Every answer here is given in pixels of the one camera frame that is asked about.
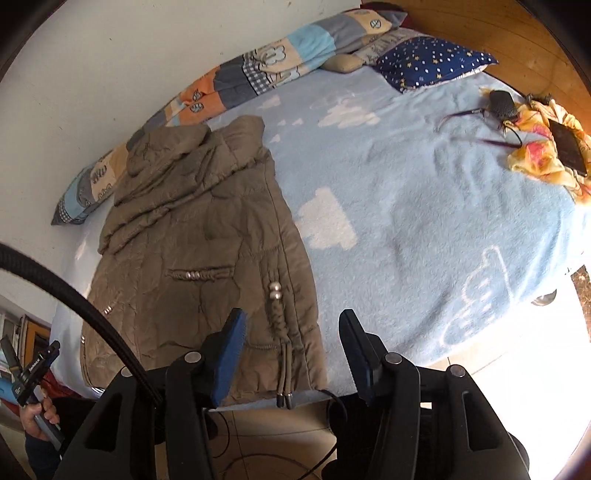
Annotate brown quilted jacket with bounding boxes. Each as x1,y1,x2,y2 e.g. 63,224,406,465
79,115,329,411

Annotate person's left forearm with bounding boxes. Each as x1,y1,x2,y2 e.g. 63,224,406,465
24,431,65,480

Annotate light blue fleece blanket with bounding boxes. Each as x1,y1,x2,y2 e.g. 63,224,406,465
51,65,587,411

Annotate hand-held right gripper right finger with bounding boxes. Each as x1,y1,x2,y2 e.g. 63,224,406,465
338,310,529,480

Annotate thick black cable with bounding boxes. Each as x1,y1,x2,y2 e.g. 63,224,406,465
0,244,163,408

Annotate purple-framed eyeglasses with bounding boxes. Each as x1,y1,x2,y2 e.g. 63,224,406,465
436,105,525,149

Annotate thin black cable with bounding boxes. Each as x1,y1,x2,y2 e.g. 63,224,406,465
203,389,352,480

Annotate small beige pillow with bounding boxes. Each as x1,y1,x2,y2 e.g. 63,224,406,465
321,52,365,75

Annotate wooden headboard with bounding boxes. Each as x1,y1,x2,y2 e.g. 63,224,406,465
397,0,591,139

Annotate wooden shelf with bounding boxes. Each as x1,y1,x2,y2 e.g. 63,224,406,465
0,295,52,370

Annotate dark flat phone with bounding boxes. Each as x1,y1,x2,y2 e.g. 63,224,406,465
548,119,589,178

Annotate navy star-print pillow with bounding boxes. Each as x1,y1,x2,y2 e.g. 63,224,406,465
373,36,499,94

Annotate black patterned glasses case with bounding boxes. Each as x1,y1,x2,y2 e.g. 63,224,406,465
488,90,518,121

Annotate person's left hand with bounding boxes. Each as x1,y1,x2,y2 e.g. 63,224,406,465
21,387,61,437

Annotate white leaf-print pillow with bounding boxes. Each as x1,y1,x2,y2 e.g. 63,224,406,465
355,28,422,65

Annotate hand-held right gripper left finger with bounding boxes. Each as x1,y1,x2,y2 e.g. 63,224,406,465
53,308,247,480

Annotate red plastic bag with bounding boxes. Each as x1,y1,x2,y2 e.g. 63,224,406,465
41,375,90,401

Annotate yellow floral scarf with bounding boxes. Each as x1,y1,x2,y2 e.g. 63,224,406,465
507,99,591,204

